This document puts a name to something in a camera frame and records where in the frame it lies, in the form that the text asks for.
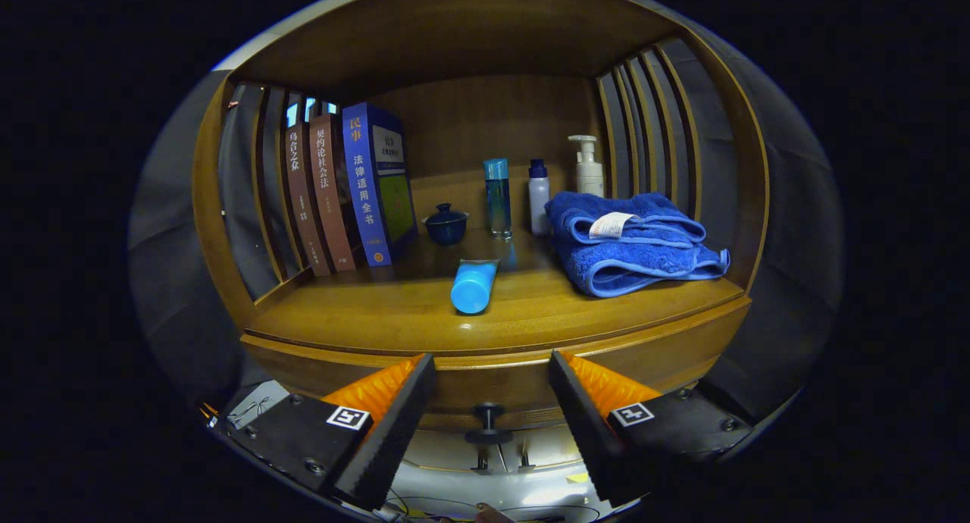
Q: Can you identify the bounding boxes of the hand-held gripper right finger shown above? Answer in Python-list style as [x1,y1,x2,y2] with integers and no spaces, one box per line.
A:
[549,349,755,507]

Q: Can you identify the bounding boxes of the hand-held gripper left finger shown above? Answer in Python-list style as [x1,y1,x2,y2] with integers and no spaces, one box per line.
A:
[214,352,438,511]

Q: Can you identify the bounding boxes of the wooden drawer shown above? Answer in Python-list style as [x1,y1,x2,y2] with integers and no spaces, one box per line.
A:
[241,297,753,446]

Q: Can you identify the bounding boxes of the light blue tube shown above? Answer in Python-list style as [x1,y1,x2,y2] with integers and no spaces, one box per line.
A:
[450,258,501,315]

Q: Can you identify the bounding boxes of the wooden cabinet door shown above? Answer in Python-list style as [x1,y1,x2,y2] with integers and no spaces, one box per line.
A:
[405,432,505,474]
[504,431,584,471]

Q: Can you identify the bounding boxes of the wooden countertop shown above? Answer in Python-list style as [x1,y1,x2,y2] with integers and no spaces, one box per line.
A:
[244,227,753,355]

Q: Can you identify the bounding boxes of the wooden cabinet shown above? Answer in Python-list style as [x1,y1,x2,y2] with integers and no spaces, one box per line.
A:
[191,0,771,474]

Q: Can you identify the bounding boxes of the folded blue towel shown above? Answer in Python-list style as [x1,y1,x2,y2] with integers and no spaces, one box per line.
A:
[544,192,731,299]

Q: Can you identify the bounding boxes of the blue lidded teacup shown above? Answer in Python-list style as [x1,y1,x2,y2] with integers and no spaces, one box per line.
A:
[422,203,470,246]

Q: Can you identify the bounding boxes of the white bottle blue cap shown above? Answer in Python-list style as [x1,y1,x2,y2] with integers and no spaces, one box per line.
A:
[528,158,551,236]

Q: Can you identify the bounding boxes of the thick brown book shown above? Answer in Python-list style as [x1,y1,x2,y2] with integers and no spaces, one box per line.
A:
[309,114,358,272]

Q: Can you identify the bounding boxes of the thin brown book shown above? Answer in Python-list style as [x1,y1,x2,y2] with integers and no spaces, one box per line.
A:
[284,123,333,277]

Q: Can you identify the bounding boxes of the blue book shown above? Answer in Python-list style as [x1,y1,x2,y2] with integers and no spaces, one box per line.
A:
[342,102,419,268]

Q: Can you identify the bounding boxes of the clear blue bottle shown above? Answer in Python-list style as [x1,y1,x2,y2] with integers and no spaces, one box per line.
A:
[483,158,513,240]

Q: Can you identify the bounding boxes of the white pump bottle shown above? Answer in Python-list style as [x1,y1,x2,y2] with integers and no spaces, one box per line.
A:
[568,135,605,199]

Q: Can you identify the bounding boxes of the tangled thin cables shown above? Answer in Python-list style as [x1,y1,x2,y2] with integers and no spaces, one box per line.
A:
[227,394,268,427]

